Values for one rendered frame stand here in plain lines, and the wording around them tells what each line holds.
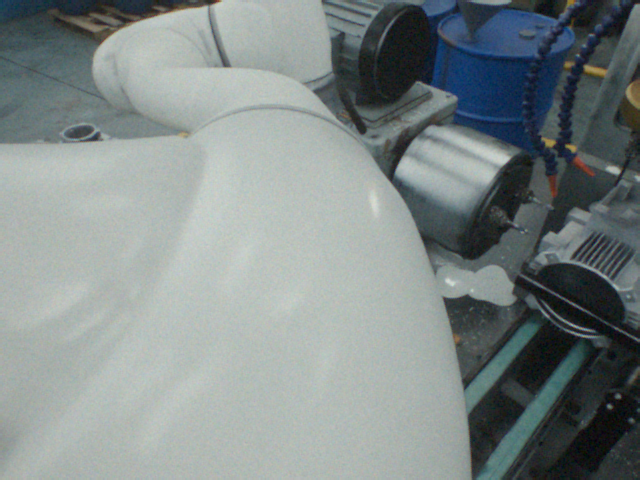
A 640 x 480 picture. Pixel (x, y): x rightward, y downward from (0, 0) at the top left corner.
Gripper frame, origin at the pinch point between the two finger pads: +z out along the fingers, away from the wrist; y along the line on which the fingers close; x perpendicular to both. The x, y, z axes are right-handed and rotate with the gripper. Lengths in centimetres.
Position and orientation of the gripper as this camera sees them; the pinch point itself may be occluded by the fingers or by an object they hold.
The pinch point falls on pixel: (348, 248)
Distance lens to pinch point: 75.3
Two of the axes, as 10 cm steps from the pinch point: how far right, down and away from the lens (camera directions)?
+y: 7.0, -4.8, 5.2
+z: 2.6, 8.6, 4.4
